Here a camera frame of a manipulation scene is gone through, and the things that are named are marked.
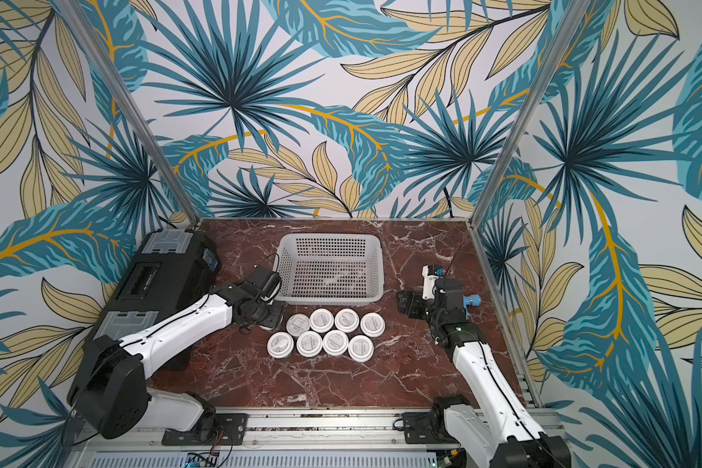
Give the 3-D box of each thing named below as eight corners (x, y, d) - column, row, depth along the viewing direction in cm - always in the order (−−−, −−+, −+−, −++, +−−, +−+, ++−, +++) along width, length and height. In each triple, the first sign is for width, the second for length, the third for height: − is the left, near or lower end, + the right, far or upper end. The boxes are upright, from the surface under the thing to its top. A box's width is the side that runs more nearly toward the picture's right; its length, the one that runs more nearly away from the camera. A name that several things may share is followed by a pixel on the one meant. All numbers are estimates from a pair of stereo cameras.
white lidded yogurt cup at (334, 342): (320, 351, 88) (318, 341, 82) (334, 335, 92) (333, 325, 85) (337, 366, 86) (336, 357, 80) (351, 349, 89) (351, 339, 83)
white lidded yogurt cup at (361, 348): (354, 370, 85) (354, 362, 79) (345, 349, 88) (345, 340, 83) (375, 361, 86) (377, 353, 81) (366, 340, 90) (367, 331, 85)
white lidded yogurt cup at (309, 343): (298, 362, 86) (295, 354, 80) (301, 340, 90) (298, 330, 84) (321, 362, 86) (320, 354, 80) (323, 340, 90) (321, 331, 84)
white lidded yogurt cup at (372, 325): (360, 342, 89) (361, 333, 84) (360, 322, 94) (361, 312, 88) (383, 343, 90) (386, 334, 84) (382, 322, 94) (384, 312, 88)
